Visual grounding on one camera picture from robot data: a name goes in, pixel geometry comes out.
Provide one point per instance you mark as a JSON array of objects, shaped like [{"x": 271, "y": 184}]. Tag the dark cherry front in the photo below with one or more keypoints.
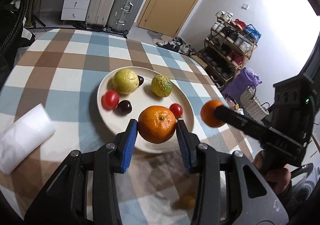
[{"x": 124, "y": 107}]

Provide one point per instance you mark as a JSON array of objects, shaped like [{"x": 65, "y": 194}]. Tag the dark cherry behind guava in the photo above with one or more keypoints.
[{"x": 141, "y": 80}]

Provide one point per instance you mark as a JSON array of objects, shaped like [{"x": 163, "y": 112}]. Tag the small red cherry tomato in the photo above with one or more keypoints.
[{"x": 176, "y": 109}]

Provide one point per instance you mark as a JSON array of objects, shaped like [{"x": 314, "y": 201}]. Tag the green yellow bumpy fruit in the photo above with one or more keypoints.
[{"x": 161, "y": 86}]

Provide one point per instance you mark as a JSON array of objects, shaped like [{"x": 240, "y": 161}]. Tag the wooden shoe rack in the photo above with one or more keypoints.
[{"x": 227, "y": 48}]

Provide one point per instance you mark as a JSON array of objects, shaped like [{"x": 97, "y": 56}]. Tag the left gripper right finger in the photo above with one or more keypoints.
[{"x": 231, "y": 190}]

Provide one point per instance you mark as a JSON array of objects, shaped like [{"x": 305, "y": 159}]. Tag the brown longan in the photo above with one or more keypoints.
[{"x": 186, "y": 202}]

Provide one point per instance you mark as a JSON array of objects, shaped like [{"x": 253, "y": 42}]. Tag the silver suitcase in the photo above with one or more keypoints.
[{"x": 122, "y": 15}]

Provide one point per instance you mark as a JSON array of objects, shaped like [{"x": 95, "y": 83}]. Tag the woven basket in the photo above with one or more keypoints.
[{"x": 252, "y": 104}]

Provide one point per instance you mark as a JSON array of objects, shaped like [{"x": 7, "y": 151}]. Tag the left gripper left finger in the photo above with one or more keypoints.
[{"x": 82, "y": 189}]

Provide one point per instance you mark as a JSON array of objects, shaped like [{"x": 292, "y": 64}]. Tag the person right hand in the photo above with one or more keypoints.
[{"x": 279, "y": 178}]

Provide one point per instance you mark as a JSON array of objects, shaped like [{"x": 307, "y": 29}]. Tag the purple bag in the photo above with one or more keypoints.
[{"x": 240, "y": 83}]

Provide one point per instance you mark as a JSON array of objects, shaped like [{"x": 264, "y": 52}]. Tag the yellow guava fruit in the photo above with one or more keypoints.
[{"x": 125, "y": 81}]

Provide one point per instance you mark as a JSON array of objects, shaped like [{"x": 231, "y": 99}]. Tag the checkered tablecloth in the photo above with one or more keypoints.
[{"x": 62, "y": 70}]

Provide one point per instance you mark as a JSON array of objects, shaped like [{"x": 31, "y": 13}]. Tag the small orange mandarin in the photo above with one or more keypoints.
[{"x": 207, "y": 114}]

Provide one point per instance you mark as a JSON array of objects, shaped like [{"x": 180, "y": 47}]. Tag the white washing machine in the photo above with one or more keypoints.
[{"x": 301, "y": 187}]

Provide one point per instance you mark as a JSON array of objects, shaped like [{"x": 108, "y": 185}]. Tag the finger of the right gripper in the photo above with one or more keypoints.
[{"x": 240, "y": 122}]

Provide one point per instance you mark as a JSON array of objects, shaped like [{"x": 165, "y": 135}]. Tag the red tomato with stem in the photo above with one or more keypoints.
[{"x": 110, "y": 99}]

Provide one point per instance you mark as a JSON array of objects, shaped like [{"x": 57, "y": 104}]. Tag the large orange mandarin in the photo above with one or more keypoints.
[{"x": 156, "y": 124}]

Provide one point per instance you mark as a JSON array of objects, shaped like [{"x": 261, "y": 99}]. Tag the white paper towel roll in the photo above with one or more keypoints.
[{"x": 24, "y": 136}]

